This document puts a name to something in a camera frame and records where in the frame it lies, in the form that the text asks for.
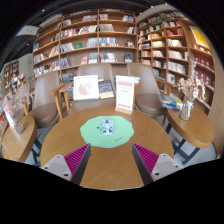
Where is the dark-covered book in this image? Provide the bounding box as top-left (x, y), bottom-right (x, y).
top-left (98, 79), bottom-right (115, 100)

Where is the white hanging ceiling panel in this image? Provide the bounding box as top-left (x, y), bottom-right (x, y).
top-left (14, 24), bottom-right (41, 37)

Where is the transparent computer mouse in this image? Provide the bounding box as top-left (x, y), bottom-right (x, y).
top-left (100, 118), bottom-right (115, 137)

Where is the angled wooden bookshelf unit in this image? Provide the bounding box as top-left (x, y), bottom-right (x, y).
top-left (136, 7), bottom-right (218, 111)

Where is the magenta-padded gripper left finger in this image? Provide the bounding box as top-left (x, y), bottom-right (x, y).
top-left (40, 143), bottom-right (92, 186)

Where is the white sign on wooden stand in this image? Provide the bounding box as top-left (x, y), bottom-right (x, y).
top-left (114, 74), bottom-right (136, 116)

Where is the green blob-shaped mouse pad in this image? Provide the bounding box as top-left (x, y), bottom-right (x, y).
top-left (79, 115), bottom-right (135, 149)

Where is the distant wooden bookshelf unit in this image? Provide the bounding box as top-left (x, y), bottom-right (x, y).
top-left (2, 59), bottom-right (20, 94)

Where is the stack of colourful books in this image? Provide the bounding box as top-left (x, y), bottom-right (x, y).
top-left (159, 93), bottom-right (184, 111)

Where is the round wooden side table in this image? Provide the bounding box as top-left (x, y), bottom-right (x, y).
top-left (165, 105), bottom-right (216, 166)
top-left (0, 114), bottom-right (43, 164)

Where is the glass vase with dried flowers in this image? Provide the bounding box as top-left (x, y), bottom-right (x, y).
top-left (176, 60), bottom-right (208, 122)

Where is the wide wooden bookshelf unit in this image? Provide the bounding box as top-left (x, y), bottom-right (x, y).
top-left (31, 9), bottom-right (138, 79)

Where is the white framed floral picture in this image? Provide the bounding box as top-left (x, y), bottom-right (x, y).
top-left (72, 74), bottom-right (100, 101)

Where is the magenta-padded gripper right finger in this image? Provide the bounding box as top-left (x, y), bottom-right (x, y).
top-left (131, 143), bottom-right (184, 186)

